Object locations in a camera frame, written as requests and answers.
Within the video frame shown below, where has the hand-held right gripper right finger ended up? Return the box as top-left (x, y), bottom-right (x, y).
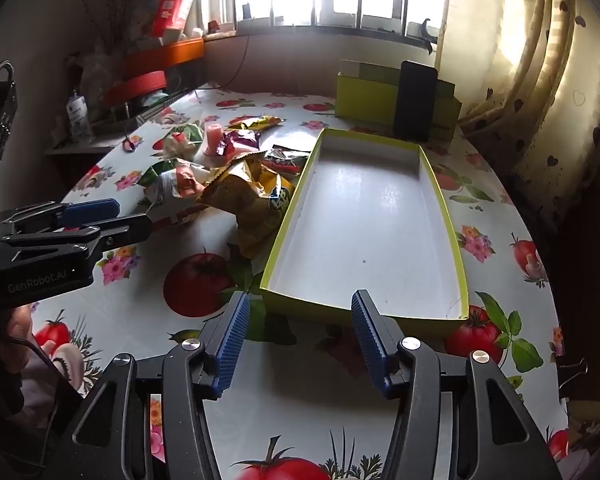
top-left (351, 289), bottom-right (563, 480)

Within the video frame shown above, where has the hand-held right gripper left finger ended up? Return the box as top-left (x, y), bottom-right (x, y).
top-left (50, 291), bottom-right (251, 480)

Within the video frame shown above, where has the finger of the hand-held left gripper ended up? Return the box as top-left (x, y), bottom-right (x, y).
top-left (0, 213), bottom-right (153, 265)
top-left (0, 198), bottom-right (122, 228)

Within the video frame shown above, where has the orange white snack packet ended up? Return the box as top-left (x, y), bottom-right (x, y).
top-left (140, 157), bottom-right (216, 226)

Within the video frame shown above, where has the clear bag with green label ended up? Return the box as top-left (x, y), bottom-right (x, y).
top-left (161, 127), bottom-right (205, 162)

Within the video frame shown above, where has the shallow green cardboard tray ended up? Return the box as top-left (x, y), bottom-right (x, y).
top-left (259, 128), bottom-right (471, 341)

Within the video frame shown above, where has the yellow chip bag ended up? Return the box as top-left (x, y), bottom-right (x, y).
top-left (195, 152), bottom-right (297, 260)

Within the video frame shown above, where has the purple snack packet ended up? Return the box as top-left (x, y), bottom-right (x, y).
top-left (215, 129), bottom-right (261, 157)

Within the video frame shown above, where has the long yellow snack packet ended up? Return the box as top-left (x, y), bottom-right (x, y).
top-left (227, 115), bottom-right (283, 133)

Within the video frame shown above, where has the person's left hand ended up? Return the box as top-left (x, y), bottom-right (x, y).
top-left (5, 304), bottom-right (36, 356)

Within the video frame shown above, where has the tomato print tablecloth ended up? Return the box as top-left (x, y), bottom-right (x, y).
top-left (22, 82), bottom-right (571, 480)

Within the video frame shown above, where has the red woven basket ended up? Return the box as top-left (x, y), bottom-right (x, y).
top-left (104, 70), bottom-right (168, 106)

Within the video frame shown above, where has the clear plastic bag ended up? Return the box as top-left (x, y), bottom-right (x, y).
top-left (72, 42), bottom-right (128, 111)

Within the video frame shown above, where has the orange plastic basket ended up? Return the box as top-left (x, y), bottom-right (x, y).
top-left (125, 37), bottom-right (205, 73)

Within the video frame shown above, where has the black binder clip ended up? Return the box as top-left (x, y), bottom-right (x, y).
top-left (557, 357), bottom-right (588, 396)

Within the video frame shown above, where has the red wipes pack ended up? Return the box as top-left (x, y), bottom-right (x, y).
top-left (150, 0), bottom-right (203, 43)

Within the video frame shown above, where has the black phone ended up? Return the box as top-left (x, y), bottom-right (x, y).
top-left (393, 60), bottom-right (438, 142)

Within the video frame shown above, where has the tall green cardboard box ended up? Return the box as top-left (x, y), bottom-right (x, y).
top-left (335, 59), bottom-right (463, 142)

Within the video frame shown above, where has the cream heart print curtain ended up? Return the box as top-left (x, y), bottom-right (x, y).
top-left (457, 0), bottom-right (600, 221)

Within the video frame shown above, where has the black hook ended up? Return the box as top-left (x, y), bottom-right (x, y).
top-left (417, 18), bottom-right (438, 53)

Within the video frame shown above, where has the black cable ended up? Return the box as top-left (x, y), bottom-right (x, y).
top-left (220, 34), bottom-right (252, 92)

